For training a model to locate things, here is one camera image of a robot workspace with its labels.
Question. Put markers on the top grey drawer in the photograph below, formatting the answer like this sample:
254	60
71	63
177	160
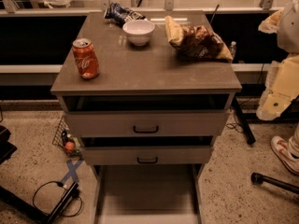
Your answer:
137	124

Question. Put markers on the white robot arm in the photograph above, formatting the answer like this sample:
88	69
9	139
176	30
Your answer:
288	40

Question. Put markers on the grey drawer cabinet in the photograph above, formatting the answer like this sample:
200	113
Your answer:
152	78

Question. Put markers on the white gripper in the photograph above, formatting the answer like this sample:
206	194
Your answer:
290	28

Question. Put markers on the black stand leg left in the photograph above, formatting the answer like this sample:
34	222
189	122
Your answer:
32	212

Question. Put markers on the brown chip bag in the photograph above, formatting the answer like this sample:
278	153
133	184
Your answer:
197	42

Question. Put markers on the middle grey drawer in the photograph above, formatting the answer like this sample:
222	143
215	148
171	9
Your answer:
145	155

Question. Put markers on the wire basket with items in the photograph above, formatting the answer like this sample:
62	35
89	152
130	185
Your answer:
65	140

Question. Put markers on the white bowl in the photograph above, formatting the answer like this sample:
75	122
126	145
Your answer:
138	32

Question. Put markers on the black table leg right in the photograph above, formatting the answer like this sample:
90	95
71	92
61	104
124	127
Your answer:
243	122

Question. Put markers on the red coke can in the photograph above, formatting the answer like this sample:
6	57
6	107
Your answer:
85	58

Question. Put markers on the white orange sneaker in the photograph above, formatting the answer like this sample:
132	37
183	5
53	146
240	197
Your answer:
280	148

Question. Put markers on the blue chip bag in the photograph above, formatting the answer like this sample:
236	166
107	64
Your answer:
121	15

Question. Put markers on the open bottom drawer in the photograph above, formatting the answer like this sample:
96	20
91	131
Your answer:
148	194

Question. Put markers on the small plastic bottle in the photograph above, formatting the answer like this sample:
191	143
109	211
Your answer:
232	49

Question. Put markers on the black chair leg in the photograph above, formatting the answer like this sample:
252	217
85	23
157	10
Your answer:
258	179

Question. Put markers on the grey drawer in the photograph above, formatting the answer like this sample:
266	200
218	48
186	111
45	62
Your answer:
137	124
145	155

